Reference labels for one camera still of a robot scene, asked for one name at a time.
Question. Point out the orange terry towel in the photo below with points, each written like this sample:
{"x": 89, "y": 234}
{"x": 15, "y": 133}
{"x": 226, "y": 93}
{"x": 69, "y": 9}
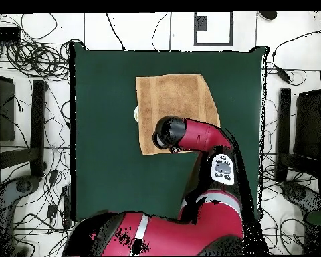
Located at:
{"x": 174, "y": 96}

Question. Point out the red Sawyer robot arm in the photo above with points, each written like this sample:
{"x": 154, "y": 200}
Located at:
{"x": 200, "y": 133}

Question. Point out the dark green table cloth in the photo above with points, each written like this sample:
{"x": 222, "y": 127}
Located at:
{"x": 109, "y": 160}

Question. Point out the narrow black power strip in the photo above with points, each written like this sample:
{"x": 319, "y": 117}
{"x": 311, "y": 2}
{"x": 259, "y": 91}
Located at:
{"x": 67, "y": 206}

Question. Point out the small black plug adapter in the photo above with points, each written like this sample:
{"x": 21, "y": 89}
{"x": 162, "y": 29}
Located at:
{"x": 52, "y": 211}

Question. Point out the dark grey oval object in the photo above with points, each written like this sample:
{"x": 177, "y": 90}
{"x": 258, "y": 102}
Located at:
{"x": 268, "y": 15}

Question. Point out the black rectangular box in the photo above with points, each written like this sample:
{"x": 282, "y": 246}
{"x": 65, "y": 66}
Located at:
{"x": 5, "y": 34}

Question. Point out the grey square frame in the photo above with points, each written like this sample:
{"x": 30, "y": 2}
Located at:
{"x": 200, "y": 24}

